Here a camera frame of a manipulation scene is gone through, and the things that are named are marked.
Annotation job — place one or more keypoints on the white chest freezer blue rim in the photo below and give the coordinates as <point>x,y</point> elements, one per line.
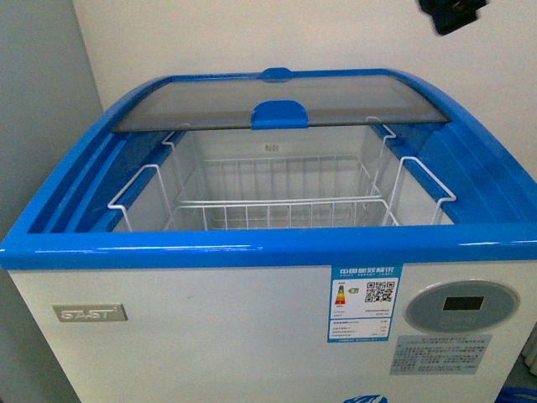
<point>242,315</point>

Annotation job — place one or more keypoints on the blue energy label sticker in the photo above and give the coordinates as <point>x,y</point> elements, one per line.
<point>362,301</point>

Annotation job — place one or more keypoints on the silver brand logo plate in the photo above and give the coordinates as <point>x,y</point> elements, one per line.
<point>75,313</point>

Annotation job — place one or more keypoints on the grey oval control panel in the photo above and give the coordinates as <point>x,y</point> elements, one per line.
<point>461,307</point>

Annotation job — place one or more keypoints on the grey instruction sticker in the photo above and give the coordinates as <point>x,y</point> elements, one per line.
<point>436,355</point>

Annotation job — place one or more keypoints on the white wire freezer basket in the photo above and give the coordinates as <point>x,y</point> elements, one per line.
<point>330,177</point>

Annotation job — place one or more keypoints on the rear glass lid blue handle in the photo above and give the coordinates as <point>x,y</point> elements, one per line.
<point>331,95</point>

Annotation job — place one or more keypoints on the black device on wall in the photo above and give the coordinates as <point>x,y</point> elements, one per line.
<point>450,15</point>

